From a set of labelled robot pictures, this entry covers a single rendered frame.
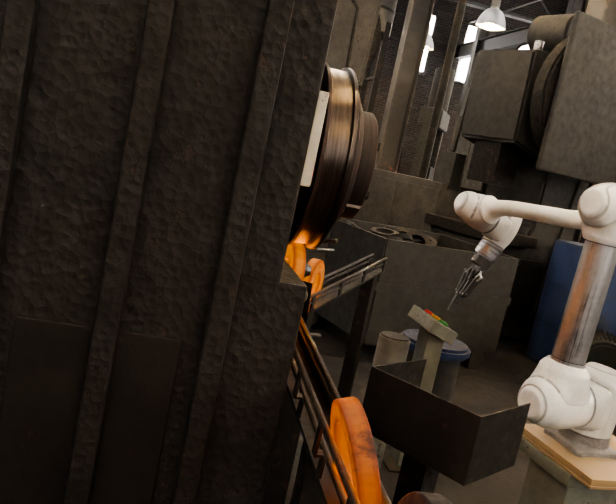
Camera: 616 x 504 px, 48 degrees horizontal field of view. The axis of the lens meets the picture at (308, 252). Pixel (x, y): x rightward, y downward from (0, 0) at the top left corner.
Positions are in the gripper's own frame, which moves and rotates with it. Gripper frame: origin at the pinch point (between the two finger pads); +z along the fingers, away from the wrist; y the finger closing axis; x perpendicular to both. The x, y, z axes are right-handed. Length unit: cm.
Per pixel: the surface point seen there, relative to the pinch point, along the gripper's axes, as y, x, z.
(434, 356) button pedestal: -2.2, 5.9, 21.5
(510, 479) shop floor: -3, 65, 49
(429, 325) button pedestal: 2.6, -5.2, 12.0
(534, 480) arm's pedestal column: 44, 37, 36
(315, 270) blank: 21, -59, 14
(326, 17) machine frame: 108, -108, -33
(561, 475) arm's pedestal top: 62, 29, 27
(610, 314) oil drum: -171, 190, -46
